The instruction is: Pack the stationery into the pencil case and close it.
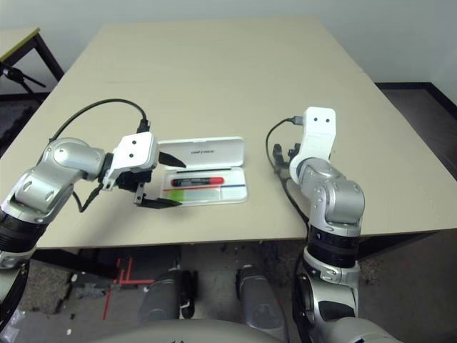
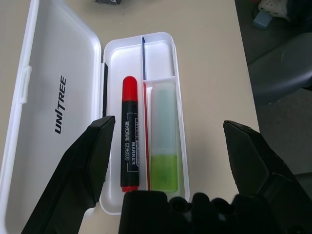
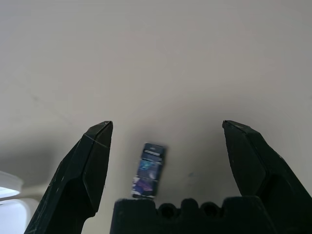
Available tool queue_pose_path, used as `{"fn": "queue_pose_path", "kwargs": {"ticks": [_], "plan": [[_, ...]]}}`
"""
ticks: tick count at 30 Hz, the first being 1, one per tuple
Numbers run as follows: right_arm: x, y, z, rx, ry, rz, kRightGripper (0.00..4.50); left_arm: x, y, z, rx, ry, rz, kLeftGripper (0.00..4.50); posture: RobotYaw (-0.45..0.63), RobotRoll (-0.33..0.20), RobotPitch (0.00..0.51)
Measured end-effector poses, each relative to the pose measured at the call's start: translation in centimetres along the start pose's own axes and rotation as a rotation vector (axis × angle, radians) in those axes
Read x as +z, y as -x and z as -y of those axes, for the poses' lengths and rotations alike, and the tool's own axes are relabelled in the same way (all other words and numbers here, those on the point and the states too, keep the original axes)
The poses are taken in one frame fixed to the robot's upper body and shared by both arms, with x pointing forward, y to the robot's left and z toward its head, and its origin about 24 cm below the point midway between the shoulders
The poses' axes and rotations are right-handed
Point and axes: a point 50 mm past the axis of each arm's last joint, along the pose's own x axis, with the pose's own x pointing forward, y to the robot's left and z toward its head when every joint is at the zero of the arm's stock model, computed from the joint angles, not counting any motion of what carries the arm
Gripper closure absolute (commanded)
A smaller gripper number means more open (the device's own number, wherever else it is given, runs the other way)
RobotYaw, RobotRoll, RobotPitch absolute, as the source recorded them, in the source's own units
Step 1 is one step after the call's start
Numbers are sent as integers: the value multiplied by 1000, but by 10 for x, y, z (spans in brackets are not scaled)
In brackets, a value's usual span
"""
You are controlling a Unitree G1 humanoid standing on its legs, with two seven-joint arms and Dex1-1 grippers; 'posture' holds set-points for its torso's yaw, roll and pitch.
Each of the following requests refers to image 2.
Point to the white perforated shoe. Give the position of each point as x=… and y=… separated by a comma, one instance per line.
x=274, y=8

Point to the blue foam block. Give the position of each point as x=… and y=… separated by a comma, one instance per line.
x=262, y=20

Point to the green highlighter with clear cap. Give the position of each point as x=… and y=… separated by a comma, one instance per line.
x=163, y=170

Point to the red black whiteboard marker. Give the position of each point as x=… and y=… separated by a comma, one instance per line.
x=130, y=97

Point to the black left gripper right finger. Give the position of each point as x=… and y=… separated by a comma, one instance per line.
x=253, y=156

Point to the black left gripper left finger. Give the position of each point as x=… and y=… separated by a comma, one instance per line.
x=73, y=175

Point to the white Unitree pencil case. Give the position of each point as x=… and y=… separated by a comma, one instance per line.
x=61, y=61

